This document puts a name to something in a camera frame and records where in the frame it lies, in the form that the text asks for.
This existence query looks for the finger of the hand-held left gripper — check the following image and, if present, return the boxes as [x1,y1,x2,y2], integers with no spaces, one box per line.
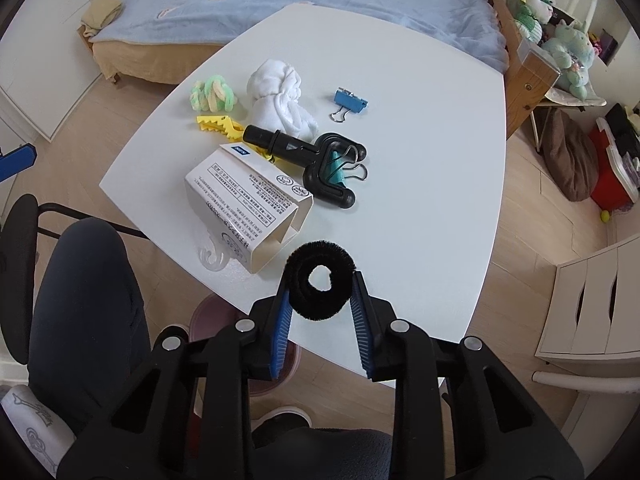
[0,144,38,182]

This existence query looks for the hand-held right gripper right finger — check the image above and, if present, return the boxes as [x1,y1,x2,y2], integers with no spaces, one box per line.
[350,270,586,480]

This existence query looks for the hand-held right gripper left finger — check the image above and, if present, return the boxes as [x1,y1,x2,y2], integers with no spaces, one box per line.
[56,280,297,480]

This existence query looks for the black fuzzy hair ring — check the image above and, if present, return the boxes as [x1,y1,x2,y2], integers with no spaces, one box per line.
[285,241,357,321]

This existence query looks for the white printed carton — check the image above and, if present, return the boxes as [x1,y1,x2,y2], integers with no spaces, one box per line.
[184,142,315,275]

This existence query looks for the yellow toothed clip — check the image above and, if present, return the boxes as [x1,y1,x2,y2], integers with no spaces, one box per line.
[196,114,290,168]

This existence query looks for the green yellow chenille hair tie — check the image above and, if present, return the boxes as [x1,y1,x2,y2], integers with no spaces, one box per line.
[189,73,236,113]

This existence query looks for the blue binder clip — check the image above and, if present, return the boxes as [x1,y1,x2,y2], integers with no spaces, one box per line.
[328,88,369,123]

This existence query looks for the white towel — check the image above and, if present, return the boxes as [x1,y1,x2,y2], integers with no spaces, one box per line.
[246,58,320,142]

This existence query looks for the person's black shoe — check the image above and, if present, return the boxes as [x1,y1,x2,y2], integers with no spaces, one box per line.
[250,406,313,441]

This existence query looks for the clear plastic hook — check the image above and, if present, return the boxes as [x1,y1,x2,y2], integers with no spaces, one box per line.
[197,232,231,272]

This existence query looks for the white table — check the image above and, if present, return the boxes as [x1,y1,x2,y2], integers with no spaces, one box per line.
[98,2,508,386]

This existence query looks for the teal binder clip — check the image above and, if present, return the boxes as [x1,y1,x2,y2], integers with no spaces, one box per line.
[324,144,370,186]

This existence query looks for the person's leg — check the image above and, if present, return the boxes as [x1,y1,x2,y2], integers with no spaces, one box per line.
[27,217,151,436]

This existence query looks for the folded yellow cloth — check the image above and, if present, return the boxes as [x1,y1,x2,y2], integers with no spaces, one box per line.
[81,0,123,38]

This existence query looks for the black forked plastic tool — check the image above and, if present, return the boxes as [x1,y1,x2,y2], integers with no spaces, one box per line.
[242,124,368,210]

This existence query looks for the white drawer cabinet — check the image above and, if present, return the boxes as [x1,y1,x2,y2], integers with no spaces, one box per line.
[535,232,640,361]

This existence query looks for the person's patterned white top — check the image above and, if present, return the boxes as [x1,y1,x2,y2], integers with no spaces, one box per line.
[0,384,78,478]

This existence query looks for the brown cushion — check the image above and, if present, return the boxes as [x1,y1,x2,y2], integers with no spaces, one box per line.
[542,108,600,202]

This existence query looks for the red storage box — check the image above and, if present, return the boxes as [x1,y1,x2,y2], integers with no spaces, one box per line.
[590,117,640,211]

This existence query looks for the black bag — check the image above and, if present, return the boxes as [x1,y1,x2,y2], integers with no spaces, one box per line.
[605,102,640,147]

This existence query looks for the green dragon plush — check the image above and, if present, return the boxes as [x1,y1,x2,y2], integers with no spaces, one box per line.
[512,0,556,43]

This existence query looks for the white tubular frame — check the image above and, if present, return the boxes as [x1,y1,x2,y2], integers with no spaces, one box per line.
[532,369,638,436]

